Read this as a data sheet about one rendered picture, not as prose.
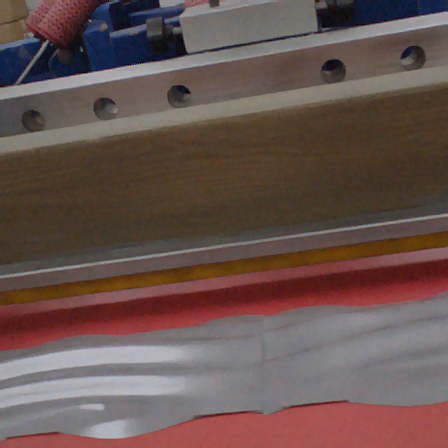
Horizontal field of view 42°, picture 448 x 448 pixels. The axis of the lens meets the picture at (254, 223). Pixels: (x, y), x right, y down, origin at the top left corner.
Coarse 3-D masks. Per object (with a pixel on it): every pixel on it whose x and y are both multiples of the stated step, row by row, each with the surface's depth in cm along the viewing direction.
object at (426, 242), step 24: (408, 240) 33; (432, 240) 33; (216, 264) 34; (240, 264) 34; (264, 264) 33; (288, 264) 33; (48, 288) 35; (72, 288) 35; (96, 288) 35; (120, 288) 35
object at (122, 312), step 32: (160, 288) 35; (192, 288) 35; (224, 288) 34; (256, 288) 34; (0, 320) 35; (32, 320) 35; (64, 320) 34; (96, 320) 33; (128, 320) 33; (160, 320) 32; (192, 320) 32; (224, 416) 25; (256, 416) 25
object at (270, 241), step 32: (320, 224) 31; (352, 224) 30; (384, 224) 30; (416, 224) 30; (96, 256) 32; (128, 256) 31; (160, 256) 31; (192, 256) 31; (224, 256) 31; (256, 256) 31; (0, 288) 32
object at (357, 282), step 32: (384, 256) 34; (416, 256) 34; (288, 288) 33; (320, 288) 32; (352, 288) 32; (384, 288) 31; (416, 288) 31; (288, 416) 25; (320, 416) 24; (352, 416) 24; (384, 416) 24; (416, 416) 23
